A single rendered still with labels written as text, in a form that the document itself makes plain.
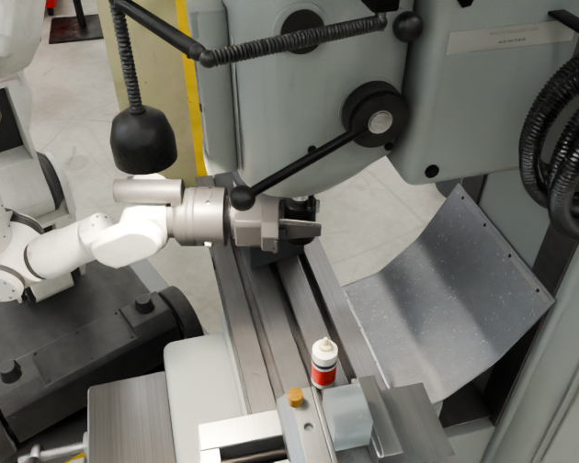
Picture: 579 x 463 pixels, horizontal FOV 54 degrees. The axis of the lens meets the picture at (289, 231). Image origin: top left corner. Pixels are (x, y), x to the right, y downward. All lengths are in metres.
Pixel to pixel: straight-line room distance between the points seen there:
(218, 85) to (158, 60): 1.88
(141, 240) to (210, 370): 0.40
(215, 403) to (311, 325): 0.23
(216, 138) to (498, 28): 0.34
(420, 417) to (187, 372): 0.47
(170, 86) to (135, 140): 1.98
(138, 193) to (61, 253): 0.18
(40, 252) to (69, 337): 0.68
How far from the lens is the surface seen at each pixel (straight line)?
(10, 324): 1.73
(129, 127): 0.64
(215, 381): 1.13
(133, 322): 1.56
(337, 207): 2.85
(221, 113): 0.70
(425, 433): 0.88
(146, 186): 0.82
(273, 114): 0.63
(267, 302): 1.10
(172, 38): 0.50
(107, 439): 1.22
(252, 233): 0.82
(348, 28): 0.51
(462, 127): 0.70
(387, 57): 0.64
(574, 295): 0.98
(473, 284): 1.09
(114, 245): 0.85
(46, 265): 0.96
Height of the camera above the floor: 1.77
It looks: 41 degrees down
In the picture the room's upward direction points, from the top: straight up
